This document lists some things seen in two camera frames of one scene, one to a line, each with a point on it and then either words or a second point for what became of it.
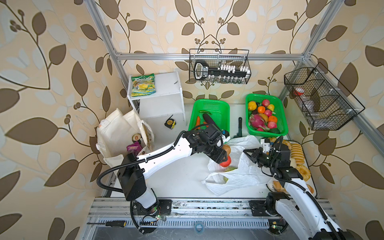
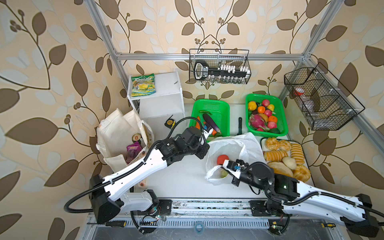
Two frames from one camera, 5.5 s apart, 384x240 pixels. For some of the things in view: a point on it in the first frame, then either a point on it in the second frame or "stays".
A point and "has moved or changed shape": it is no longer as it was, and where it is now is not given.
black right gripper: [254, 156] to [234, 181]
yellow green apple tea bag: [143, 85] stays
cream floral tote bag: [114, 133] stays
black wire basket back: [219, 66] stays
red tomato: [226, 163] has moved or changed shape
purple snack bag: [135, 148] stays
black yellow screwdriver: [116, 223] stays
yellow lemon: [252, 105] stays
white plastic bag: [242, 172] has moved or changed shape
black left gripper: [219, 157] to [205, 147]
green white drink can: [136, 137] stays
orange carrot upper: [198, 121] stays
